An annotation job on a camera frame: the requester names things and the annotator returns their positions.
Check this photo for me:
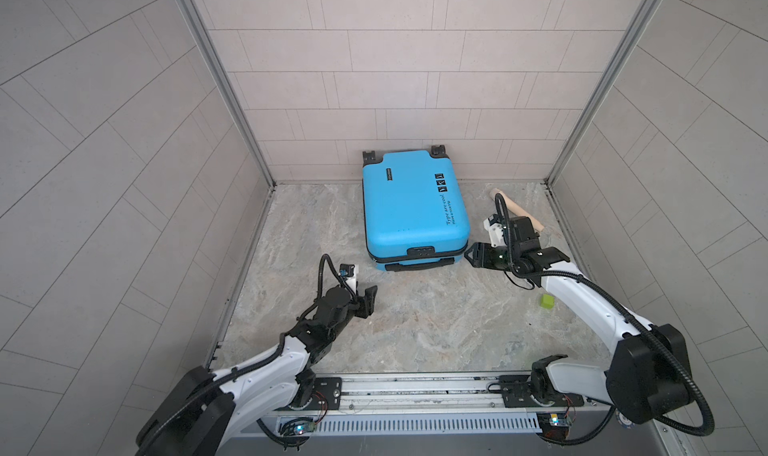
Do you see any blue hard-shell suitcase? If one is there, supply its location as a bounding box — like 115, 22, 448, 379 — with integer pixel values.
362, 145, 470, 272

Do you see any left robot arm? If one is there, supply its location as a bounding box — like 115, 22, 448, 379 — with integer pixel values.
136, 286, 378, 455

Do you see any small green block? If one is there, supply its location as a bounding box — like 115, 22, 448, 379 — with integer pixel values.
539, 294, 556, 310

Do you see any white ventilation grille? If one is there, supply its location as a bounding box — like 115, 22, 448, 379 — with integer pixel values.
314, 413, 542, 437

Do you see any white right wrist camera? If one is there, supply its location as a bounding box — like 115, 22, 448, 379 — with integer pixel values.
483, 214, 507, 248

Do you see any beige wooden handle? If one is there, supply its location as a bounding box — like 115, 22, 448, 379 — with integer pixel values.
490, 188, 545, 233

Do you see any left circuit board with wires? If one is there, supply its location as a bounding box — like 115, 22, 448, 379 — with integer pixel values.
279, 417, 318, 438

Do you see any circuit board with wires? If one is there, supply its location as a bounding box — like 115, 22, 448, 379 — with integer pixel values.
536, 412, 572, 443
279, 417, 318, 438

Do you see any aluminium mounting rail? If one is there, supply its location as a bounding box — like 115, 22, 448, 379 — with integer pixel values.
284, 371, 608, 419

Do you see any right circuit board with wires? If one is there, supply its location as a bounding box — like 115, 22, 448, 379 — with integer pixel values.
536, 412, 572, 443

